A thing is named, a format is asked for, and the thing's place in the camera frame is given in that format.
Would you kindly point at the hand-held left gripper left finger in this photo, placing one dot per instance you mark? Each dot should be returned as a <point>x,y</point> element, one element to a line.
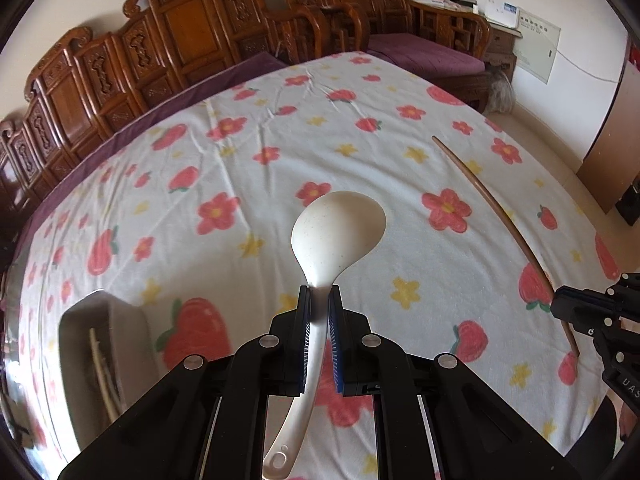
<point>303,340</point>

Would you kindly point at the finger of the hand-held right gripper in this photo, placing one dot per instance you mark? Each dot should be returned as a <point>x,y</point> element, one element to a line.
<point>627,284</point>
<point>580,306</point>

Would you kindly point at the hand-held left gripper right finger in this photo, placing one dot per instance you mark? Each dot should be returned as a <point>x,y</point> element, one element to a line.
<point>335,345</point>

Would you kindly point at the white plastic ladle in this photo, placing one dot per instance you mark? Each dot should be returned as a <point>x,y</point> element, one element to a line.
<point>340,230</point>

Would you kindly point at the dark brown wooden chopstick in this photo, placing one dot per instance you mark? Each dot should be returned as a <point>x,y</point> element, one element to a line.
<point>500,211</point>

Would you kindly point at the grey plastic utensil container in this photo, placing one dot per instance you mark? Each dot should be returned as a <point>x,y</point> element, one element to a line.
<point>125,340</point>

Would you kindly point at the light wooden chopstick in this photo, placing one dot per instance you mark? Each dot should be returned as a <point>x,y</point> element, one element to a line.
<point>95,352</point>
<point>109,395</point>

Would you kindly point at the person's right forearm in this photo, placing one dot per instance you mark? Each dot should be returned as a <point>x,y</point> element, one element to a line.
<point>595,445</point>

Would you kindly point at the black box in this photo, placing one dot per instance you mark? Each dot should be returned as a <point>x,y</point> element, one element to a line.
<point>631,202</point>

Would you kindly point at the brown wooden door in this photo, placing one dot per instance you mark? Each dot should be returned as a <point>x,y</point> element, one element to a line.
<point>615,145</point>

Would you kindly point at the floral strawberry tablecloth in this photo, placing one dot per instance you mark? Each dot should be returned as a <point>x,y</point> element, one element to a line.
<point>350,170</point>

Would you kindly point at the grey plastic bag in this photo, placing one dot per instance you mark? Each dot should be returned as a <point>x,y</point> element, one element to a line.
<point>500,91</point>

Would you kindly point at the small wooden cabinet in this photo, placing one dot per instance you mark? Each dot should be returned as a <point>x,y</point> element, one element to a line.
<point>500,45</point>

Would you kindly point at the white paper box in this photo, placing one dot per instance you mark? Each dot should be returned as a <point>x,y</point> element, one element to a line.
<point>501,10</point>

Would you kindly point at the long carved wooden bench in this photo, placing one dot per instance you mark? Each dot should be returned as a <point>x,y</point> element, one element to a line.
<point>185,20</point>

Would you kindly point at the white wall panel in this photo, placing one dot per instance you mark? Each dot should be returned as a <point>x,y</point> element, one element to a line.
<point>537,47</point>

